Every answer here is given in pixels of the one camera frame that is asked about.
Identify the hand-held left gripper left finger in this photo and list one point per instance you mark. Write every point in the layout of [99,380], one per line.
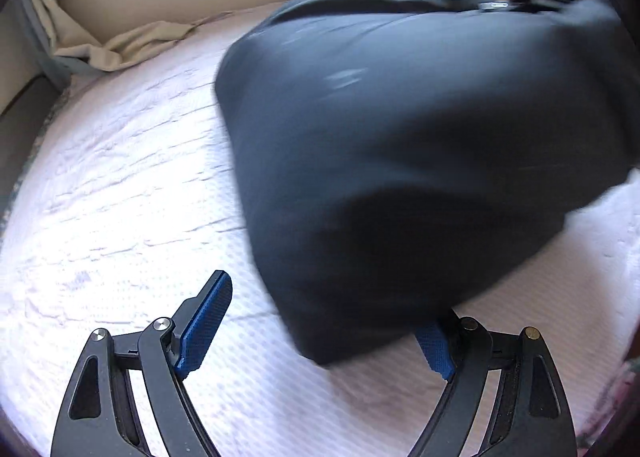
[205,327]

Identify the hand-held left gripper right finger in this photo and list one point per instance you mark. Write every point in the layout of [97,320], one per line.
[435,349]

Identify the pale pink bed sheet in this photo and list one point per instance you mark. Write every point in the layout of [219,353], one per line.
[125,187]

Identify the dark grey padded jacket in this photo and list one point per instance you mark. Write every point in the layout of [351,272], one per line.
[400,137]

